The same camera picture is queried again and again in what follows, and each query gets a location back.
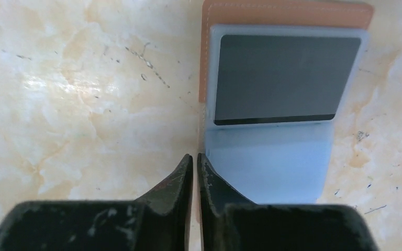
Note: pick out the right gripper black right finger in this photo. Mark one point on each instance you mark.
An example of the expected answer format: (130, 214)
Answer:
(230, 221)

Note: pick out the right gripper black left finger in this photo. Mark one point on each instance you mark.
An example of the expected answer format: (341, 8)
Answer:
(157, 220)

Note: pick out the brown leather card holder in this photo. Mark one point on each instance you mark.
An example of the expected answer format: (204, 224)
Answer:
(273, 163)

